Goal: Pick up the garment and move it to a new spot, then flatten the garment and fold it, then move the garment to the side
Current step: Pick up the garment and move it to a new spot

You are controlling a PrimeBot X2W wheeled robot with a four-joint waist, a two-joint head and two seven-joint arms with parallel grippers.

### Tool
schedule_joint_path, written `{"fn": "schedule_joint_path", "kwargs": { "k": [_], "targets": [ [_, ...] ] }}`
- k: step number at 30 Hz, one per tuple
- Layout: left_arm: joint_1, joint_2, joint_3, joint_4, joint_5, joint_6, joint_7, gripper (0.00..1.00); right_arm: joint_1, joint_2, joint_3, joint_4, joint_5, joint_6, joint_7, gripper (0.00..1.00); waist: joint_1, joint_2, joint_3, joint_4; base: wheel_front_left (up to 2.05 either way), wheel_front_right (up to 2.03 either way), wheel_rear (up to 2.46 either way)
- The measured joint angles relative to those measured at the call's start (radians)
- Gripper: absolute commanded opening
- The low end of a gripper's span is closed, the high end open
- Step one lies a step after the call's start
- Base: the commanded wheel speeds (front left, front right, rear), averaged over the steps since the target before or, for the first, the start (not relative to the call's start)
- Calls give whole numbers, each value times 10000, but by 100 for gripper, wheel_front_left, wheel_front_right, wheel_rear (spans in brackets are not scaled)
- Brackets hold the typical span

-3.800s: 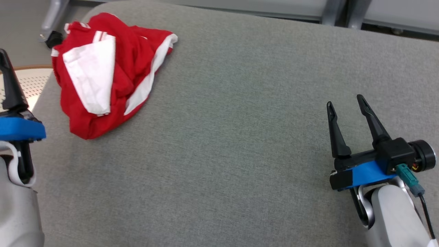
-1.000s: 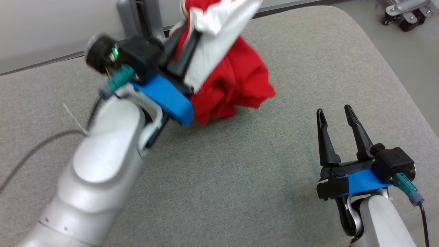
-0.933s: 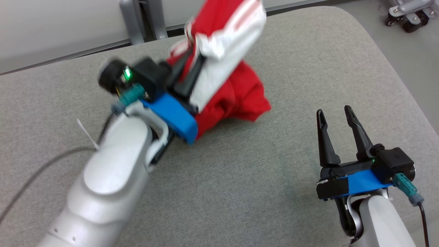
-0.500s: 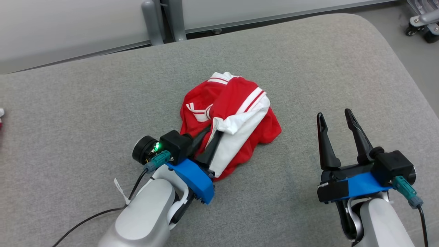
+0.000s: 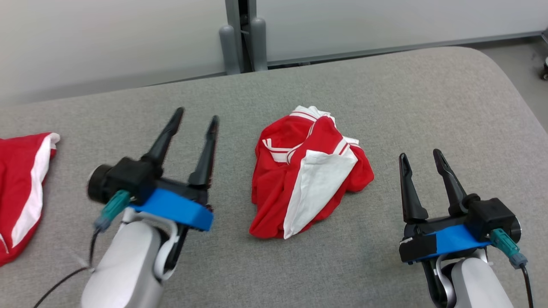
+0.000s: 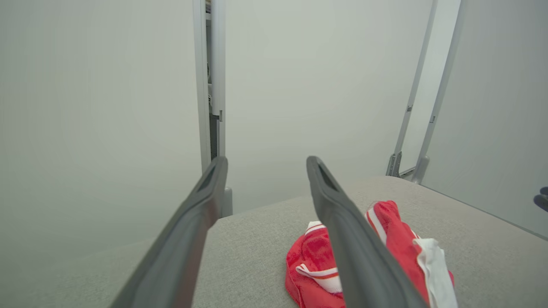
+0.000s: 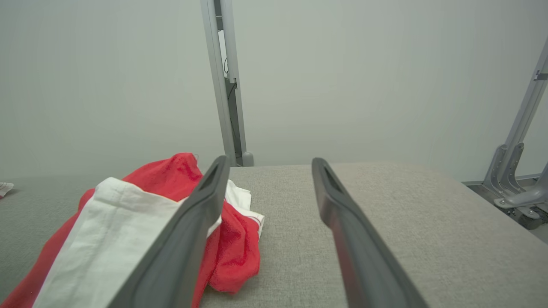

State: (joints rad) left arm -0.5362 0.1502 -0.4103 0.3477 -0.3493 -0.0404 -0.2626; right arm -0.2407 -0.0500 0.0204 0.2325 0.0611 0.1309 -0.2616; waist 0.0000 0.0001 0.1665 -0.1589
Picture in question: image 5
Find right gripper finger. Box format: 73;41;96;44
432;148;470;216
398;153;429;224

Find right black cable teal plug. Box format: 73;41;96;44
489;228;536;308

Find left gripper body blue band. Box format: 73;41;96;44
128;176;214;270

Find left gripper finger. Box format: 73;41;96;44
188;115;220;190
140;107;185;177

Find grey rounded post foot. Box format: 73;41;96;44
219;24;241;76
250;16;269;72

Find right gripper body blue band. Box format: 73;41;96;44
398;213;492;308

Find red shorts white side stripe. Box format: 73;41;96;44
0;132;61;267

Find red white jersey garment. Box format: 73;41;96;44
249;105;375;240

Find grey partition frame post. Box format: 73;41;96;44
225;0;258;72

